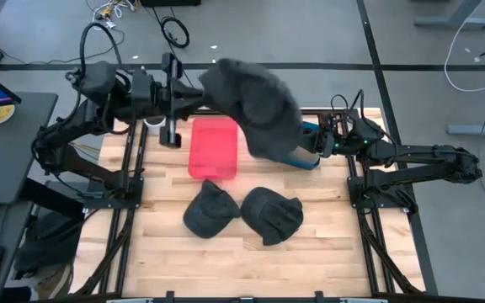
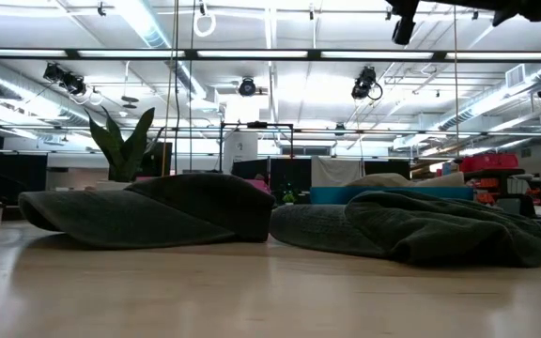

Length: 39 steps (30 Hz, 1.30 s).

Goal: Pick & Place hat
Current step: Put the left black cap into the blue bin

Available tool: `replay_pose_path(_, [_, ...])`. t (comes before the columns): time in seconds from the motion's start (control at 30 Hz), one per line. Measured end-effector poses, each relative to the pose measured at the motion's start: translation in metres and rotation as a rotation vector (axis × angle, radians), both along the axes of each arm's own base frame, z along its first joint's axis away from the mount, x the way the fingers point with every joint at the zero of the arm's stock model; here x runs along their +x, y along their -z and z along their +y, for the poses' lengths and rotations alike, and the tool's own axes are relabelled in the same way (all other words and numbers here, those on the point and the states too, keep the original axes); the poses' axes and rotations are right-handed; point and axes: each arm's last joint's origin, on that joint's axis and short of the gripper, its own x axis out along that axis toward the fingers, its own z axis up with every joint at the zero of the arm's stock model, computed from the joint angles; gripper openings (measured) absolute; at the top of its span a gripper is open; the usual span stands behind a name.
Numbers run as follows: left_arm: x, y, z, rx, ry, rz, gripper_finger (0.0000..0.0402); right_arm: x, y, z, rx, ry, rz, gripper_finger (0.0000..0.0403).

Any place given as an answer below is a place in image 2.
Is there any dark grey baseball cap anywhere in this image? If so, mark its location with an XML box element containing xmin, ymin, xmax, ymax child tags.
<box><xmin>269</xmin><ymin>188</ymin><xmax>541</xmax><ymax>269</ymax></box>
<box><xmin>18</xmin><ymin>172</ymin><xmax>276</xmax><ymax>249</ymax></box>

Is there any black partition panel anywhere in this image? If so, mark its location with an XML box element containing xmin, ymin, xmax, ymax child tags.
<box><xmin>230</xmin><ymin>158</ymin><xmax>412</xmax><ymax>206</ymax></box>
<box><xmin>0</xmin><ymin>150</ymin><xmax>49</xmax><ymax>222</ymax></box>

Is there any red plastic tray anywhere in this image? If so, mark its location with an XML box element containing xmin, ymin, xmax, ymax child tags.
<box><xmin>246</xmin><ymin>177</ymin><xmax>272</xmax><ymax>195</ymax></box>

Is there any black metal stand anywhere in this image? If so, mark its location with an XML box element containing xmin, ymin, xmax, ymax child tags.
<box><xmin>218</xmin><ymin>120</ymin><xmax>296</xmax><ymax>176</ymax></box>

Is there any blue plastic tray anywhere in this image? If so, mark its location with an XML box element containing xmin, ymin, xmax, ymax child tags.
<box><xmin>309</xmin><ymin>186</ymin><xmax>476</xmax><ymax>206</ymax></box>

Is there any white hanging cloth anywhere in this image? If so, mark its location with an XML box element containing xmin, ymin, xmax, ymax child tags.
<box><xmin>311</xmin><ymin>156</ymin><xmax>365</xmax><ymax>188</ymax></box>

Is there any black ceiling spotlight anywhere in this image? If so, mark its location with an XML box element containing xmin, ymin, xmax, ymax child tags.
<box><xmin>350</xmin><ymin>65</ymin><xmax>384</xmax><ymax>101</ymax></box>
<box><xmin>42</xmin><ymin>62</ymin><xmax>88</xmax><ymax>98</ymax></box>
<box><xmin>238</xmin><ymin>76</ymin><xmax>258</xmax><ymax>98</ymax></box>

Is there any black overhead light bar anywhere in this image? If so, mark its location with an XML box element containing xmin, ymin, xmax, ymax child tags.
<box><xmin>0</xmin><ymin>46</ymin><xmax>541</xmax><ymax>63</ymax></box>

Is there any green snake plant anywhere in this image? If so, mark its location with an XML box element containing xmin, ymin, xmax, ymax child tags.
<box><xmin>85</xmin><ymin>106</ymin><xmax>164</xmax><ymax>183</ymax></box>

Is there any red storage bin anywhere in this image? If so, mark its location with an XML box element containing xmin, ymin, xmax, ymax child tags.
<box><xmin>459</xmin><ymin>153</ymin><xmax>519</xmax><ymax>173</ymax></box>

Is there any black shelf rack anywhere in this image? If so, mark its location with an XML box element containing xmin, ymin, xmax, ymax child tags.
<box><xmin>437</xmin><ymin>167</ymin><xmax>541</xmax><ymax>207</ymax></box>

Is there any dark office chair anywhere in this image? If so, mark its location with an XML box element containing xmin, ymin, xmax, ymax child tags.
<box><xmin>495</xmin><ymin>192</ymin><xmax>538</xmax><ymax>220</ymax></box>

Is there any thin hanging cable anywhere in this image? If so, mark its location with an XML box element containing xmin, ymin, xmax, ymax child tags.
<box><xmin>188</xmin><ymin>0</ymin><xmax>195</xmax><ymax>173</ymax></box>
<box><xmin>453</xmin><ymin>0</ymin><xmax>460</xmax><ymax>159</ymax></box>
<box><xmin>160</xmin><ymin>0</ymin><xmax>180</xmax><ymax>177</ymax></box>

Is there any white hanging ring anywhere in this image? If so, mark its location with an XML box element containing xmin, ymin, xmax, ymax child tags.
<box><xmin>193</xmin><ymin>2</ymin><xmax>217</xmax><ymax>38</ymax></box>

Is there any silver ventilation duct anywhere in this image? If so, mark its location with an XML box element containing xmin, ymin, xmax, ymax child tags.
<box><xmin>439</xmin><ymin>63</ymin><xmax>541</xmax><ymax>132</ymax></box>
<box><xmin>0</xmin><ymin>63</ymin><xmax>91</xmax><ymax>124</ymax></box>

